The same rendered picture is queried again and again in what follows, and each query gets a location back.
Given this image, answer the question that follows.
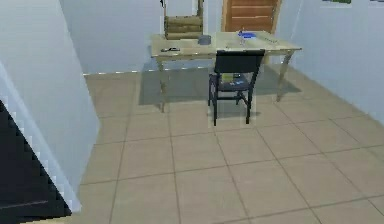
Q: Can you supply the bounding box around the pale wooden table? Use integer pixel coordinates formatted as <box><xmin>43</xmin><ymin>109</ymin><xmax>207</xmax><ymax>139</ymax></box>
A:
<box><xmin>149</xmin><ymin>30</ymin><xmax>304</xmax><ymax>114</ymax></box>

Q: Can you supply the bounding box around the black chair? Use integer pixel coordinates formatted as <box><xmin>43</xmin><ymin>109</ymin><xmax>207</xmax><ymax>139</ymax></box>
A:
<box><xmin>208</xmin><ymin>49</ymin><xmax>267</xmax><ymax>127</ymax></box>

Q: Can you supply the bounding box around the wooden slatted chair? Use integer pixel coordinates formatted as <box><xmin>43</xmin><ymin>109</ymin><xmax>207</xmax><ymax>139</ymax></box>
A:
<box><xmin>162</xmin><ymin>0</ymin><xmax>205</xmax><ymax>41</ymax></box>

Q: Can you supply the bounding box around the brown wooden door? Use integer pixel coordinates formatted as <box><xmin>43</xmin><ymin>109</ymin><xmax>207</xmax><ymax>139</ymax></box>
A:
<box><xmin>221</xmin><ymin>0</ymin><xmax>283</xmax><ymax>35</ymax></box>

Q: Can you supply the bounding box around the green framed picture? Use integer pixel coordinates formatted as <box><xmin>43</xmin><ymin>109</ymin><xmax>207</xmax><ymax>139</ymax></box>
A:
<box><xmin>320</xmin><ymin>0</ymin><xmax>353</xmax><ymax>6</ymax></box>

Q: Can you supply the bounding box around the black door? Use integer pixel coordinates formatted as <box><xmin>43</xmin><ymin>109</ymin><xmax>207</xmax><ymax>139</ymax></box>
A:
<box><xmin>0</xmin><ymin>99</ymin><xmax>73</xmax><ymax>224</ymax></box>

